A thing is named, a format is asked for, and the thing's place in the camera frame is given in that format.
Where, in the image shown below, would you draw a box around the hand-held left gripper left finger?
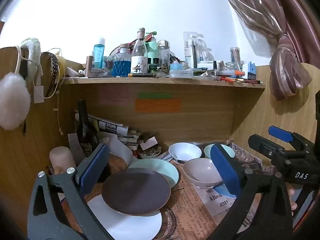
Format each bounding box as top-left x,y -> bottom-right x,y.
27,144 -> 118,240

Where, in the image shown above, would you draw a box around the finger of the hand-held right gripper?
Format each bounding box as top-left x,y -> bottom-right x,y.
268,126 -> 316,153
248,134 -> 288,160

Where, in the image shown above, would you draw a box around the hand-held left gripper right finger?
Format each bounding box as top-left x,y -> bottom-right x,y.
210,144 -> 294,240

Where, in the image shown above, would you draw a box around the mint green bowl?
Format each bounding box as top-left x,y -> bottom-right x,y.
204,144 -> 235,159

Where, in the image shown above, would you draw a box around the pale pink bowl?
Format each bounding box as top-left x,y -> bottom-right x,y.
183,158 -> 224,188

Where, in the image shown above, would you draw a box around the white bowl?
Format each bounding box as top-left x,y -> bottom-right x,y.
168,142 -> 202,164

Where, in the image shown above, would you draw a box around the dark brown plate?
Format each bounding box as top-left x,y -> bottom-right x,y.
102,168 -> 171,216

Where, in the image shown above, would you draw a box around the mint green plate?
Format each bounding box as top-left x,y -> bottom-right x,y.
128,158 -> 180,189

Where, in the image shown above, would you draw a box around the white plate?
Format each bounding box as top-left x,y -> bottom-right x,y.
87,194 -> 163,240

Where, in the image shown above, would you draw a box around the person's right hand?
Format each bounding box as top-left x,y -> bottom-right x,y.
287,182 -> 298,217

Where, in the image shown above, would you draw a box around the white paper note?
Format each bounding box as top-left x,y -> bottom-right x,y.
67,133 -> 84,161

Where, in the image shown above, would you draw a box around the dark wine bottle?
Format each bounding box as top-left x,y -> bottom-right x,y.
76,99 -> 99,158

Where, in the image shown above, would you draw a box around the stack of magazines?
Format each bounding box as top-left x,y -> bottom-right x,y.
74,110 -> 140,150

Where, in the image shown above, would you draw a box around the newspaper print table mat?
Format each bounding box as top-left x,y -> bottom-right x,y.
105,142 -> 278,240

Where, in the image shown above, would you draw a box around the small bowl of trinkets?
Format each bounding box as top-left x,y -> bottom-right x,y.
137,147 -> 162,159

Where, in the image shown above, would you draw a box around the white folded card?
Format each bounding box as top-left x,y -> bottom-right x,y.
139,136 -> 158,150

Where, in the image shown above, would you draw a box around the blue and white sharpener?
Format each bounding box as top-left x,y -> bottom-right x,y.
242,61 -> 257,80

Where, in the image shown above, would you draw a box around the glass jar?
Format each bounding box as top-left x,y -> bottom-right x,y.
226,62 -> 242,72

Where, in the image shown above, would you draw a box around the orange sticky note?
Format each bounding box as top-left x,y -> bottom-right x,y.
135,99 -> 182,113

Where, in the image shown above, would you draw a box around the clear tube of sticks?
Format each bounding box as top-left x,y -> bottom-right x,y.
230,47 -> 242,64

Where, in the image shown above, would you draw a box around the green sticky note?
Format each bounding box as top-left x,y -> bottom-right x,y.
138,93 -> 172,99

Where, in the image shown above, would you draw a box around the patterned headband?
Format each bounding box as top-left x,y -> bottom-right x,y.
40,52 -> 59,98

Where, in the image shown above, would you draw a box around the white fluffy earmuffs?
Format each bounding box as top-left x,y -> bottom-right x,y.
0,37 -> 43,130

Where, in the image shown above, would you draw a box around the striped mauve curtain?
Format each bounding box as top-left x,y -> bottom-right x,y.
216,0 -> 320,102

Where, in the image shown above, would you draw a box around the glass bottle with blue liquid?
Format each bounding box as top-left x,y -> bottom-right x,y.
113,44 -> 131,77

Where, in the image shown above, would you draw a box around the clear plastic box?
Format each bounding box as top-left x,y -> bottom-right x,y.
169,69 -> 194,78

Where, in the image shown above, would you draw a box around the wooden hutch shelf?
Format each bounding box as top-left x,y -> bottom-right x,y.
0,46 -> 318,240

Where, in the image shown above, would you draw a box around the blue mouthwash bottle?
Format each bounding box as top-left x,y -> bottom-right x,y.
93,38 -> 106,69

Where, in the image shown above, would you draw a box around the clear bottle with white label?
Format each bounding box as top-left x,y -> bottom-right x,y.
131,27 -> 148,74

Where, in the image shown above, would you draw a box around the toothbrush package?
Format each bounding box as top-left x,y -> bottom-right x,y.
183,31 -> 204,68

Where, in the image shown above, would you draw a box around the clear bottle with silver cap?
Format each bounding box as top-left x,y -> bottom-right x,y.
157,40 -> 171,68

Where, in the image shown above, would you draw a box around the mint green bottle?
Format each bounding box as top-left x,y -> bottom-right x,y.
146,31 -> 158,65

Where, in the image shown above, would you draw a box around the cream mug with handle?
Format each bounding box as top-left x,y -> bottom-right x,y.
49,146 -> 77,175

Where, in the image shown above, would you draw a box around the white charging cable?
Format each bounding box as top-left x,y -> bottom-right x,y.
14,45 -> 66,133

